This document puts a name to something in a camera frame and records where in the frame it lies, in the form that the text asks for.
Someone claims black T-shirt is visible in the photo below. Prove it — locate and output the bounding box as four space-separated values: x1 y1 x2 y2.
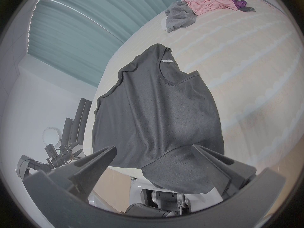
91 43 225 194

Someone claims grey garment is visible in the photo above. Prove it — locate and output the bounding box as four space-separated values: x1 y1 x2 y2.
165 1 197 33

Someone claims black chest of drawers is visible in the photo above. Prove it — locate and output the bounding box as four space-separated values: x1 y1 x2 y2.
72 98 93 144

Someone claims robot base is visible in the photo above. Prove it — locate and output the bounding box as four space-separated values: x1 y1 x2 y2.
88 176 228 221

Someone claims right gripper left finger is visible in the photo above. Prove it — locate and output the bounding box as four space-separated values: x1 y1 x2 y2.
68 146 117 198

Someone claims pink garment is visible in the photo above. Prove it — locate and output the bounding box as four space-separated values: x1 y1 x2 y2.
182 0 238 16

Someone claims blue-green curtain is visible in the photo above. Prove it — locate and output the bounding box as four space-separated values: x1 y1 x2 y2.
27 0 126 88
39 0 190 44

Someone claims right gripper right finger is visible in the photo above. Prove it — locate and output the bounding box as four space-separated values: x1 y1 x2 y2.
191 144 257 199

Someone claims round white mirror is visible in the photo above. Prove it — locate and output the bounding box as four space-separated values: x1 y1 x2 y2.
43 127 59 147

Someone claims bed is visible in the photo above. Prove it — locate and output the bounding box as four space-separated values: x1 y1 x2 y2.
84 0 303 177

